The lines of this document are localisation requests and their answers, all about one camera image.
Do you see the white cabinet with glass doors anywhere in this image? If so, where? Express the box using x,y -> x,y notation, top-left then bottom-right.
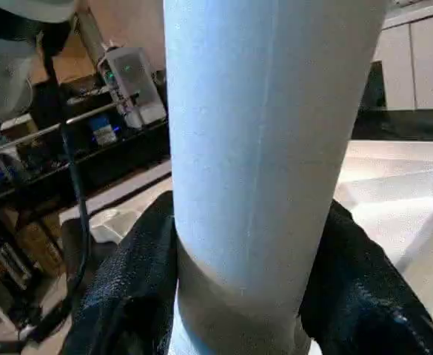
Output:
370,0 -> 433,113

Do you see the white plastic table top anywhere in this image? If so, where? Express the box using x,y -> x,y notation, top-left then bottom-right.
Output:
333,139 -> 433,337

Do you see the black equipment rack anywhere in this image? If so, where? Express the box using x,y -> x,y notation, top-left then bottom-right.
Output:
0,70 -> 171,348

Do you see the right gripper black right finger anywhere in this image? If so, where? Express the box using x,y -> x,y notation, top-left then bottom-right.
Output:
299,200 -> 433,355

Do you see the white electronic device box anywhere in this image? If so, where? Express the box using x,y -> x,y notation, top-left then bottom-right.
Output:
98,47 -> 168,130

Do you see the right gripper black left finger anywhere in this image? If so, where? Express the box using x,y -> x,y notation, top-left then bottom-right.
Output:
62,191 -> 180,355

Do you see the white plastic table leg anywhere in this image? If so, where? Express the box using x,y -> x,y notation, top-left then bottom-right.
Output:
161,0 -> 389,355

